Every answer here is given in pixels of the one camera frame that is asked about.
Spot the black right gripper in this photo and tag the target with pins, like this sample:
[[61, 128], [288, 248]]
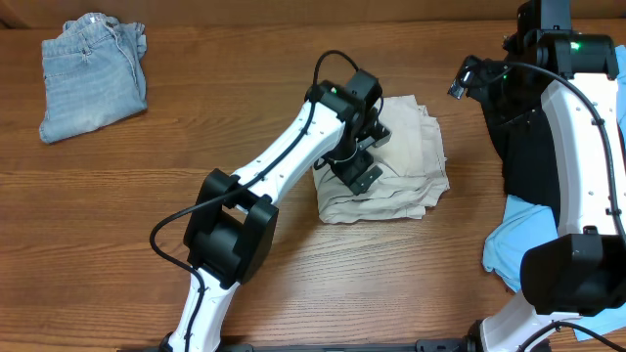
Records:
[[524, 113]]

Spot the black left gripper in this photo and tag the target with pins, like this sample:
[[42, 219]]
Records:
[[346, 169]]

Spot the beige khaki shorts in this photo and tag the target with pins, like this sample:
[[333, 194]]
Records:
[[412, 164]]

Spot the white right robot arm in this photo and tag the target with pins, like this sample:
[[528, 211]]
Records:
[[550, 108]]

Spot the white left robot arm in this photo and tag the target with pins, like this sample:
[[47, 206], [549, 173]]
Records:
[[232, 224]]

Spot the black garment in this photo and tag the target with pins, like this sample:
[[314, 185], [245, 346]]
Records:
[[522, 138]]

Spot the light blue t-shirt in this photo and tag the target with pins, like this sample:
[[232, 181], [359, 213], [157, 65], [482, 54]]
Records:
[[526, 225]]

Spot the folded light blue jeans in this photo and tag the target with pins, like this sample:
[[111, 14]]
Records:
[[93, 76]]

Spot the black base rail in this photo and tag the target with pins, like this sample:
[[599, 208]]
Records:
[[423, 345]]

